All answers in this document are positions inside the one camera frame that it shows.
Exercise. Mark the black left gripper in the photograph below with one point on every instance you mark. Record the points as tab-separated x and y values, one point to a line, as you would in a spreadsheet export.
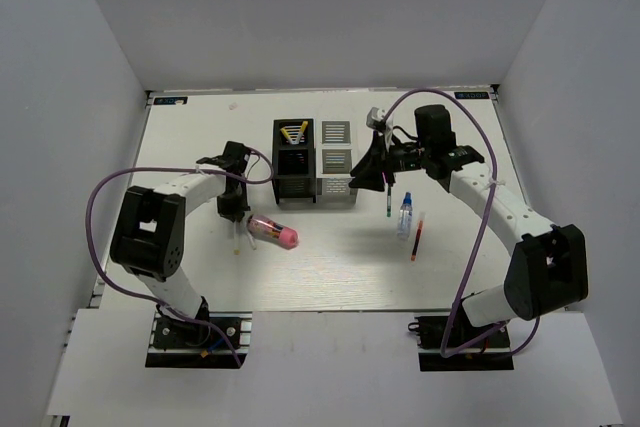
234	211

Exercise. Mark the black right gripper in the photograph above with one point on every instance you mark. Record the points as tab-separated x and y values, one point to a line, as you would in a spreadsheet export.
370	170

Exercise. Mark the yellow capped white marker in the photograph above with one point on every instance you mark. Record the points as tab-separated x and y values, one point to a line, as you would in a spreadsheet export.
236	239

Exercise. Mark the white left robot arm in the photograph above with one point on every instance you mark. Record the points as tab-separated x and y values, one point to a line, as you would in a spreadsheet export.
150	231

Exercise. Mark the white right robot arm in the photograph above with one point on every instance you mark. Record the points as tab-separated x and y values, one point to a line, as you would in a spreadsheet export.
548	266

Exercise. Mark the green pen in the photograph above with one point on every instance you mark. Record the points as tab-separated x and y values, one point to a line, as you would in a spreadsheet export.
389	201

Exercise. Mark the pink marker set bottle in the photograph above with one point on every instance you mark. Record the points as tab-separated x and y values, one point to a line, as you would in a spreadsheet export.
271	231

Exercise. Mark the pale green capped white marker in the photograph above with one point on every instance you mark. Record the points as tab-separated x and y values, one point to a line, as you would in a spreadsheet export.
251	240

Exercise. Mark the clear spray bottle blue cap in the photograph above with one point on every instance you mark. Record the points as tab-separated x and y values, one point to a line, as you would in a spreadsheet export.
405	217

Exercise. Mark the white slotted organizer box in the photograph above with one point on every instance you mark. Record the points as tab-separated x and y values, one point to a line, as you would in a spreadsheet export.
336	152

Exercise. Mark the black slotted organizer box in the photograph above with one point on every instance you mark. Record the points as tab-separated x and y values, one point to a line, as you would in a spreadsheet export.
294	176

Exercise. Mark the red orange pen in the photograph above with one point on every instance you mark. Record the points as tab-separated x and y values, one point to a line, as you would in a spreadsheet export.
418	233

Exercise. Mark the yellow capped marker in organizer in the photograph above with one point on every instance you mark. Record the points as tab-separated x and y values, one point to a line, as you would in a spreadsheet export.
291	140

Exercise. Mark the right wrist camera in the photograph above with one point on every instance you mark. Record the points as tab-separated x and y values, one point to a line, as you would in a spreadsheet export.
377	120

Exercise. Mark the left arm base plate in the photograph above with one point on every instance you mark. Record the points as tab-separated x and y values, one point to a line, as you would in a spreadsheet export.
178	345

